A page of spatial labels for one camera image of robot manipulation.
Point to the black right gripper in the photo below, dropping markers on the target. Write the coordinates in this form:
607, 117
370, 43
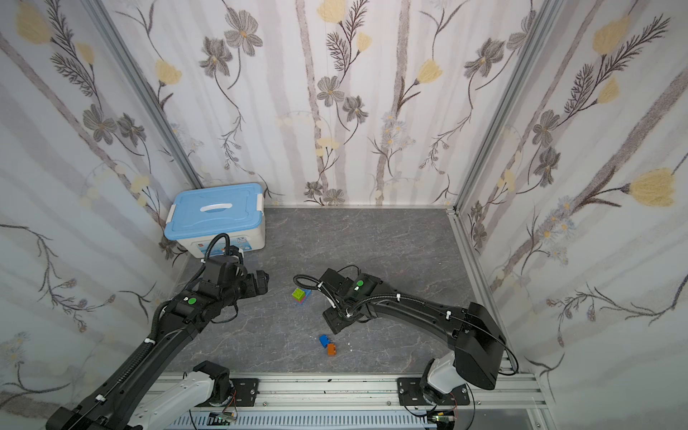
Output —
335, 317

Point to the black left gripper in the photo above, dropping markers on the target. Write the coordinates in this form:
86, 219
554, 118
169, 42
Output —
255, 282

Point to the blue lego brick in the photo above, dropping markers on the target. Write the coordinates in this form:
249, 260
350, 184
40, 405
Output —
324, 340

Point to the lime green lego brick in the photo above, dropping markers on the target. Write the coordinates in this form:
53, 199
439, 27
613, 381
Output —
298, 294

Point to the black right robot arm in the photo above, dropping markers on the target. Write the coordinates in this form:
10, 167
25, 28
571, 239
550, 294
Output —
477, 348

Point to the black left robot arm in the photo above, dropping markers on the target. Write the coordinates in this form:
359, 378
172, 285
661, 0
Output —
222, 281

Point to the blue lid storage box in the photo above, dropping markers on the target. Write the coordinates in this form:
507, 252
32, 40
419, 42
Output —
198, 216

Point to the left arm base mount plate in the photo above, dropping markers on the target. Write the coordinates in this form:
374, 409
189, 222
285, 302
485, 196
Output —
242, 393

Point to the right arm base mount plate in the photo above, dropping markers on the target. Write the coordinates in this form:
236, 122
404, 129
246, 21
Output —
413, 393

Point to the aluminium frame corner post left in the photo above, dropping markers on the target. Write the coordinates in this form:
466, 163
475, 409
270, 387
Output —
102, 22

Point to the aluminium frame corner post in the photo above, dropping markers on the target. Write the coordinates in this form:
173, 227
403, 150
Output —
542, 27
102, 22

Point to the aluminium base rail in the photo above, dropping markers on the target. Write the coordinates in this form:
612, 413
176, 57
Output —
358, 401

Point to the aluminium frame corner post right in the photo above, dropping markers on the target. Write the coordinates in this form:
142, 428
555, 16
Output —
542, 27

